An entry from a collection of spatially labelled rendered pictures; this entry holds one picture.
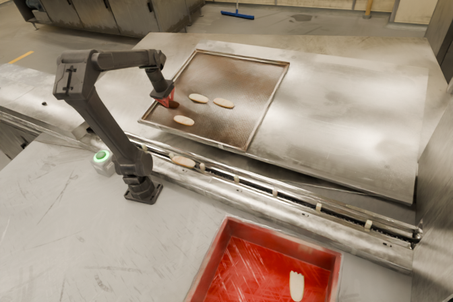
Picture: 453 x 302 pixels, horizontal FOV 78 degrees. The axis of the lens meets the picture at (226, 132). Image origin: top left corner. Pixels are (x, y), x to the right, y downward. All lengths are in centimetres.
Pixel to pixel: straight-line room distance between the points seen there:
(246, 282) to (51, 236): 66
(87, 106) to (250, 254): 59
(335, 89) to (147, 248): 89
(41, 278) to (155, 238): 34
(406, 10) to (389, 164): 327
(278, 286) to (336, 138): 51
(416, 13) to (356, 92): 303
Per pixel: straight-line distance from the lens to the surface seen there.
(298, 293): 84
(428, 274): 79
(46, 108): 156
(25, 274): 112
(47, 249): 113
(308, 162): 99
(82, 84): 72
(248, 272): 87
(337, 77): 126
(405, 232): 96
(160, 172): 106
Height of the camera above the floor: 164
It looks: 43 degrees down
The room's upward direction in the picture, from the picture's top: 9 degrees counter-clockwise
